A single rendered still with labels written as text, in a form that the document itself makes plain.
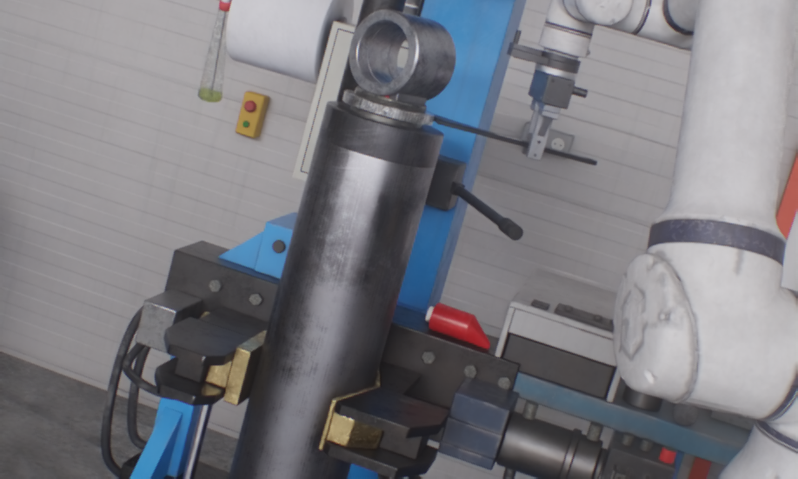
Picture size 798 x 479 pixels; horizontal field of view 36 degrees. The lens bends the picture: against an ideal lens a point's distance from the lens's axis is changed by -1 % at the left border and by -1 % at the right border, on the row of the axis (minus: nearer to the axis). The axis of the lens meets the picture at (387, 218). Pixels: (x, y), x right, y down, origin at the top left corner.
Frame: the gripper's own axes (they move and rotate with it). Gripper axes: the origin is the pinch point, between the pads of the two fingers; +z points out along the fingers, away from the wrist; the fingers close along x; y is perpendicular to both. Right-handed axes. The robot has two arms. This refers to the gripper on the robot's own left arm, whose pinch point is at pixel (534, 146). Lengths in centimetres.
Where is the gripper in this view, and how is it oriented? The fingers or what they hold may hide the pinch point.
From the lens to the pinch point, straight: 224.3
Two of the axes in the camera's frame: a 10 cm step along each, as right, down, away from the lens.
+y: 9.6, 2.4, 1.2
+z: -2.6, 9.5, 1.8
